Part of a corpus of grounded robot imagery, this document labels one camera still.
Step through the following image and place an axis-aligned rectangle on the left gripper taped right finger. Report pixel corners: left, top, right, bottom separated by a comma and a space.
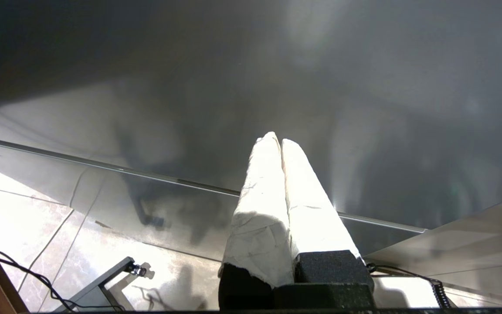
274, 139, 376, 310

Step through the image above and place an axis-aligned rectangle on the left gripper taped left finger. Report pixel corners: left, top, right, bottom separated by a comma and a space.
218, 132, 295, 311

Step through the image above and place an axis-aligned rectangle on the glossy grey appliance door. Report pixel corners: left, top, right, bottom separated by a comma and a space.
0, 0, 502, 264

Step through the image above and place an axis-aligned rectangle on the beige cabinet panel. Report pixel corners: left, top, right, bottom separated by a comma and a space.
362, 194, 502, 304

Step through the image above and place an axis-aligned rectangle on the black coiled cable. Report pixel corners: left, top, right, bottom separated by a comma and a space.
366, 263, 452, 309

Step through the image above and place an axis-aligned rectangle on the thin black cable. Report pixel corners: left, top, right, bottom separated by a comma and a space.
0, 249, 125, 312

